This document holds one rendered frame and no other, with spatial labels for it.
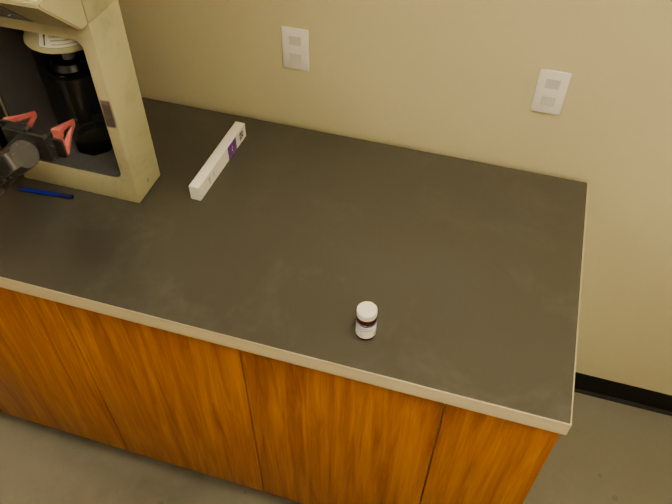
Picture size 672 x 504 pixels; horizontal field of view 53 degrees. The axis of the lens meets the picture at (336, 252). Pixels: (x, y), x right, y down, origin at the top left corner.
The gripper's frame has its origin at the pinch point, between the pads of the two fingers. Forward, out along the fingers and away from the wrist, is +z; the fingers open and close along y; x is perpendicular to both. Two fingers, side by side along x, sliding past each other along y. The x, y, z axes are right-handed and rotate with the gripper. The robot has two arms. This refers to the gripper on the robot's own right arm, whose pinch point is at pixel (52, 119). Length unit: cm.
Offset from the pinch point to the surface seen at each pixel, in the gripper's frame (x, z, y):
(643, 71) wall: -5, 49, -120
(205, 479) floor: 118, -23, -28
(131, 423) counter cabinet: 86, -26, -11
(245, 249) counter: 24, -3, -44
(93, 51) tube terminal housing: -17.4, 3.3, -13.7
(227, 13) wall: -4, 46, -21
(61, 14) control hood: -28.8, -3.1, -14.7
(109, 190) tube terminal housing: 21.5, 2.4, -6.3
